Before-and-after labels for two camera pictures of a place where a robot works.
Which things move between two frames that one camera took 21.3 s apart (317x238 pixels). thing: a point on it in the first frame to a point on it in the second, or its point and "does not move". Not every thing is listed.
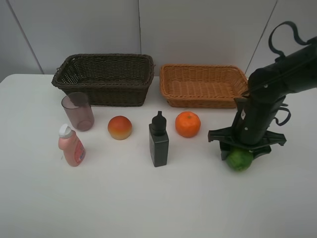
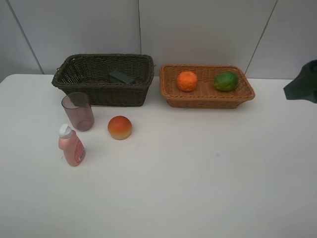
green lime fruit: x=239 y=160 to x=226 y=81
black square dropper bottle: x=159 y=141 to x=119 y=77
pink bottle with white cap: x=69 y=141 does not move
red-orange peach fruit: x=119 y=128 does not move
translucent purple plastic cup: x=78 y=108 does not move
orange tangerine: x=187 y=124 to x=186 y=81
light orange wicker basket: x=203 y=86 does not move
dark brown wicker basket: x=111 y=80 does not move
